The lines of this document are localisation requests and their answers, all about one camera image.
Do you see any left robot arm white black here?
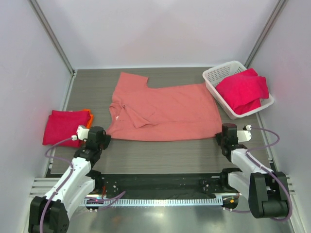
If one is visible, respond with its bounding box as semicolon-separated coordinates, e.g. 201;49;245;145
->
28;126;111;233

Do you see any aluminium frame post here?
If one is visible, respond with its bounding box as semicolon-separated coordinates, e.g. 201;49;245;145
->
244;0;288;68
28;0;75;75

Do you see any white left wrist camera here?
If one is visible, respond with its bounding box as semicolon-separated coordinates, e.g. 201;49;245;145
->
71;125;89;141

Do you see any perforated aluminium rail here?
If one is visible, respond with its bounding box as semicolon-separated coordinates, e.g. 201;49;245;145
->
80;197;223;208

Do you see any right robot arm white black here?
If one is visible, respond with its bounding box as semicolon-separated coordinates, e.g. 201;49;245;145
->
215;123;293;222

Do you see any right aluminium frame post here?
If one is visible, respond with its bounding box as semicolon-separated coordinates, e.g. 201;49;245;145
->
244;0;288;68

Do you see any crimson t-shirt in basket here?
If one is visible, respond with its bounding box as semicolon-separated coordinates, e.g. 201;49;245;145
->
215;68;269;115

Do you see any white plastic laundry basket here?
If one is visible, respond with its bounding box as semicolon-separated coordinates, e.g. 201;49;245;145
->
202;61;274;119

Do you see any left aluminium frame post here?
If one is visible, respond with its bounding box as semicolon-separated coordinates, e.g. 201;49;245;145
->
28;0;75;75

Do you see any salmon pink t-shirt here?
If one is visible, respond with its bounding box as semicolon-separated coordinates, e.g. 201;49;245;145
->
107;72;222;142

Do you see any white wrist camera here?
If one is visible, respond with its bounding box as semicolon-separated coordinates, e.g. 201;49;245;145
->
237;125;252;144
71;125;89;141

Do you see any folded crimson t-shirt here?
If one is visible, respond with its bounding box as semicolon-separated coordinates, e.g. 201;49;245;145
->
42;110;89;145

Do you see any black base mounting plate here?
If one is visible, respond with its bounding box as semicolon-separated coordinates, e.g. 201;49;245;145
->
102;173;236;199

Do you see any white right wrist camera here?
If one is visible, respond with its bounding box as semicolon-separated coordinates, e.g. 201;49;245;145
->
237;125;252;144

